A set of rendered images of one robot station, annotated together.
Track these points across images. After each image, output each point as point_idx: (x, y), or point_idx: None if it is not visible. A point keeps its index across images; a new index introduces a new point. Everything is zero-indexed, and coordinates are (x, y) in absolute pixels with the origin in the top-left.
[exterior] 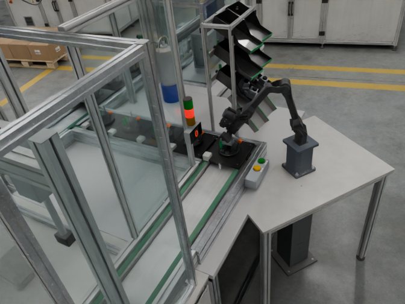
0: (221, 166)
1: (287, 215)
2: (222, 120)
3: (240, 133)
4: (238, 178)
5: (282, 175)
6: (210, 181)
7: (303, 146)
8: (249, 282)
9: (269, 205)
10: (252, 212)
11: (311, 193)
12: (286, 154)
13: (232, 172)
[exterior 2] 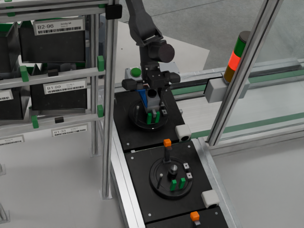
0: None
1: (173, 42)
2: (161, 78)
3: (57, 167)
4: (184, 78)
5: (118, 71)
6: (206, 116)
7: (100, 20)
8: None
9: (174, 60)
10: (196, 68)
11: (126, 38)
12: (103, 54)
13: (177, 93)
